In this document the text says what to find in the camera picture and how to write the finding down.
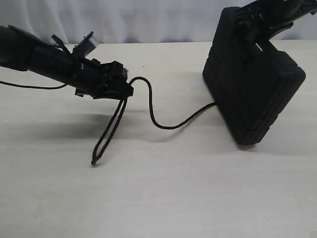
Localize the black plastic carry case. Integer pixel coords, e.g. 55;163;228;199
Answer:
203;7;306;146

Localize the thin black left cable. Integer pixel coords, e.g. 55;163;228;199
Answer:
0;79;67;89

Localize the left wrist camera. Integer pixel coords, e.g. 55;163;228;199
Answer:
72;31;99;57

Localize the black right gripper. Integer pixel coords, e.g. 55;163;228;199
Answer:
234;0;312;45

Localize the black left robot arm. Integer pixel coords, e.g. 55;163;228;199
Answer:
0;25;133;100

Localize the black cord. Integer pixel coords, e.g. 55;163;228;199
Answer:
91;77;218;166

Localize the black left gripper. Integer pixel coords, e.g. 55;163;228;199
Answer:
75;59;134;99

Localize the white backdrop curtain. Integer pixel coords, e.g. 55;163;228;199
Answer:
0;0;317;46

